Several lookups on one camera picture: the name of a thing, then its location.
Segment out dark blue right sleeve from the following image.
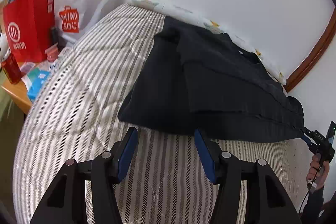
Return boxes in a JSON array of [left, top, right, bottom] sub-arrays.
[[300, 187, 324, 224]]

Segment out black sweatshirt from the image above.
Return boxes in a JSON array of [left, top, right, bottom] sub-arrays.
[[118, 17, 304, 143]]

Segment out person's right hand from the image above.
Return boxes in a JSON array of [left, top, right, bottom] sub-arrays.
[[306, 153, 330, 190]]

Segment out blue tissue packet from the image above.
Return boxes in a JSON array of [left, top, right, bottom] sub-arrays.
[[27, 70, 51, 103]]

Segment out green bedding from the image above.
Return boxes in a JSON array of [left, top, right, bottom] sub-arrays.
[[0, 71, 26, 122]]

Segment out wooden nightstand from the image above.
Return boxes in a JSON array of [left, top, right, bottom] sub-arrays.
[[2, 80, 33, 115]]

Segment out white floral bed sheet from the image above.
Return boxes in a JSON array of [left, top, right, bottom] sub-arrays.
[[127, 0, 286, 85]]

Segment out striped quilted mattress cover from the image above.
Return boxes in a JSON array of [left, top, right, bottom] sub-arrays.
[[12, 3, 310, 224]]

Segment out brown wooden door frame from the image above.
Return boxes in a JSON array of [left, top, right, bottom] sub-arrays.
[[284, 9, 336, 93]]

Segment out red drink can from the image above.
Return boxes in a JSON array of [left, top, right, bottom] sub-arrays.
[[1, 52, 22, 84]]

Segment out black cable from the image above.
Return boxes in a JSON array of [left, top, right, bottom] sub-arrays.
[[297, 165, 322, 214]]

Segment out red paper shopping bag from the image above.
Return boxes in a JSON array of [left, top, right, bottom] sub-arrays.
[[3, 0, 55, 63]]

